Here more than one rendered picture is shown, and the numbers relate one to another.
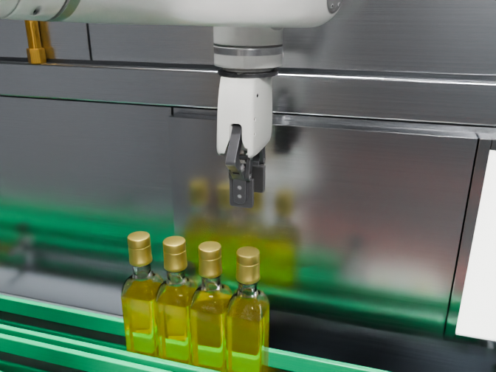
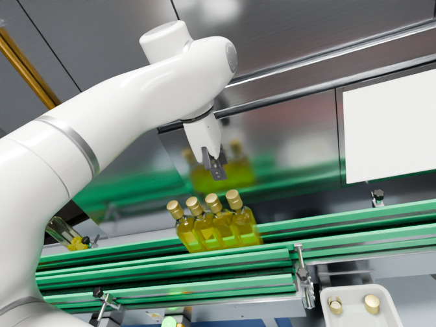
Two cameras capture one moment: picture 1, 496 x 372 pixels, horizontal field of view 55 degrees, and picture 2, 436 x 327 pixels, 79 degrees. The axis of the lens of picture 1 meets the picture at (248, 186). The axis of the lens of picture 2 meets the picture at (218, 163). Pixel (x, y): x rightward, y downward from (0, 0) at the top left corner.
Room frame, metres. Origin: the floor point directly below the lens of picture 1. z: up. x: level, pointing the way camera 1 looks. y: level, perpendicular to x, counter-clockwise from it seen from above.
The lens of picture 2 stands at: (0.11, -0.02, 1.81)
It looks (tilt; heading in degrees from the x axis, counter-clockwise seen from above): 36 degrees down; 2
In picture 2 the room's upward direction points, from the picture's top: 23 degrees counter-clockwise
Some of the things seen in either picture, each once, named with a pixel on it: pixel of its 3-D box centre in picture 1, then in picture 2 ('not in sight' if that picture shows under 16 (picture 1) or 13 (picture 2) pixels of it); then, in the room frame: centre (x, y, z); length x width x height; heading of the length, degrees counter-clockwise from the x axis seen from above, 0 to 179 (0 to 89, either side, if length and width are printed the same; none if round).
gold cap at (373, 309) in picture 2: not in sight; (372, 303); (0.38, -0.24, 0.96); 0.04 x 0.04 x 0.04
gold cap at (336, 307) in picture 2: not in sight; (335, 305); (0.41, -0.15, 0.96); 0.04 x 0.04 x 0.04
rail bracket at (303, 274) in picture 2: not in sight; (303, 275); (0.45, -0.09, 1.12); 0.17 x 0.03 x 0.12; 164
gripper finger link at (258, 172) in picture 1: (256, 166); (218, 150); (0.64, -0.01, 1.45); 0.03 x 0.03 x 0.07; 73
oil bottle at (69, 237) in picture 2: not in sight; (62, 232); (0.92, 0.70, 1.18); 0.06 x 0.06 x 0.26; 66
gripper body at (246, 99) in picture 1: (248, 107); (204, 129); (0.61, 0.00, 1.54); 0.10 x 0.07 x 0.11; 163
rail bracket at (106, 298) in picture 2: not in sight; (106, 308); (0.57, 0.49, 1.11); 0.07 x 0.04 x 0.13; 164
